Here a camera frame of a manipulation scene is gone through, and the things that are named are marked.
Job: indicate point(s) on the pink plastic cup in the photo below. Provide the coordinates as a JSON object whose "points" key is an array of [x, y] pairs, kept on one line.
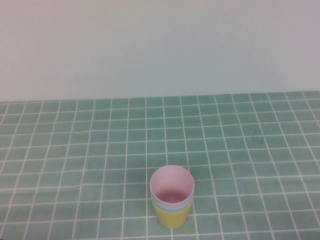
{"points": [[172, 180]]}

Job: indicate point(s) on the light blue plastic cup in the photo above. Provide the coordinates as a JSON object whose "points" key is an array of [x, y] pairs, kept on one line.
{"points": [[160, 205]]}

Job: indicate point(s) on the green checked tablecloth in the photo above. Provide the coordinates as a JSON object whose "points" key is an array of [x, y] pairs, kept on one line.
{"points": [[125, 137]]}

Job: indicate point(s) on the yellow plastic cup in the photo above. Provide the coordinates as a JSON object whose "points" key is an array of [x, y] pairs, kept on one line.
{"points": [[171, 218]]}

